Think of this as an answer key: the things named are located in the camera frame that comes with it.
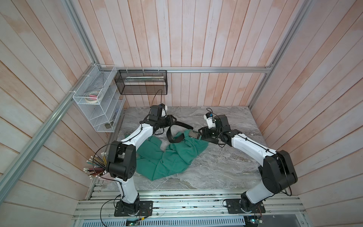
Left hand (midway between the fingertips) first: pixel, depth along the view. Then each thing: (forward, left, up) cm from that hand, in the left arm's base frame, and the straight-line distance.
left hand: (174, 121), depth 92 cm
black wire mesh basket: (+30, +25, +9) cm, 40 cm away
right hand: (-4, -18, -2) cm, 18 cm away
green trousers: (-23, +12, -12) cm, 29 cm away
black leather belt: (-4, -12, -9) cm, 16 cm away
